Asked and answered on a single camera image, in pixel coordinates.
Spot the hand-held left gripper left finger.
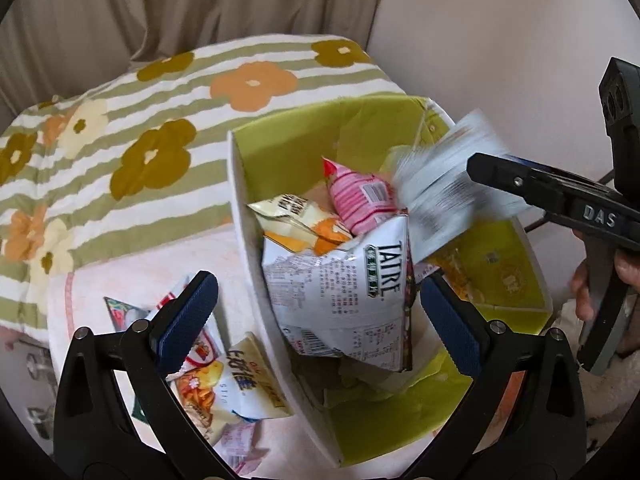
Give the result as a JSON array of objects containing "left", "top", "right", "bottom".
[{"left": 54, "top": 270, "right": 226, "bottom": 480}]

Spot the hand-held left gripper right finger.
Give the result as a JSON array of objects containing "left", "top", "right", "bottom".
[{"left": 405, "top": 272, "right": 587, "bottom": 480}]

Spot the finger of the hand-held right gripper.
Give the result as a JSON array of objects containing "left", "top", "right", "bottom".
[
  {"left": 466, "top": 152, "right": 633, "bottom": 242},
  {"left": 505, "top": 156, "right": 617, "bottom": 195}
]

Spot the red label snack packet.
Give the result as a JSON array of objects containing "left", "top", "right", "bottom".
[{"left": 103, "top": 274, "right": 223, "bottom": 366}]

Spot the yellow waffle snack pack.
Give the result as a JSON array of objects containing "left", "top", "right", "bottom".
[{"left": 425, "top": 247, "right": 501, "bottom": 306}]

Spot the yellow chips bag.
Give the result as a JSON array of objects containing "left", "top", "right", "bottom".
[{"left": 167, "top": 332, "right": 295, "bottom": 448}]

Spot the white printed snack packet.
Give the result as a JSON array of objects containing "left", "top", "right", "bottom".
[{"left": 392, "top": 109, "right": 528, "bottom": 263}]

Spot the large white snack bag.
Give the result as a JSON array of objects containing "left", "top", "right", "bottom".
[{"left": 261, "top": 212, "right": 418, "bottom": 373}]

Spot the green cardboard box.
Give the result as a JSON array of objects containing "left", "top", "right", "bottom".
[{"left": 227, "top": 96, "right": 555, "bottom": 468}]

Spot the pale pink snack packet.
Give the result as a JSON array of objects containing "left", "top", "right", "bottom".
[{"left": 212, "top": 417, "right": 273, "bottom": 478}]

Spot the yellow black snack bag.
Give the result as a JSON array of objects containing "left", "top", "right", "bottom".
[{"left": 247, "top": 191, "right": 353, "bottom": 256}]

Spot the pink striped snack packet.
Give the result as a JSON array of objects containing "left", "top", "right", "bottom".
[{"left": 321, "top": 156, "right": 403, "bottom": 235}]

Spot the person's right hand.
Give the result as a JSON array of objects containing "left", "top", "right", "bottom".
[{"left": 570, "top": 245, "right": 640, "bottom": 322}]

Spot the orange floral cloth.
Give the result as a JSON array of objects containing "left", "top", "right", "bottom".
[{"left": 492, "top": 355, "right": 533, "bottom": 426}]

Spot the white fuzzy cloth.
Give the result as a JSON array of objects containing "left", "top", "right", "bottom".
[{"left": 550, "top": 300, "right": 640, "bottom": 461}]

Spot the floral striped blanket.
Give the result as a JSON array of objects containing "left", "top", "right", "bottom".
[{"left": 0, "top": 35, "right": 416, "bottom": 333}]

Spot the beige curtain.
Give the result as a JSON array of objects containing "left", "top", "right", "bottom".
[{"left": 0, "top": 0, "right": 391, "bottom": 111}]

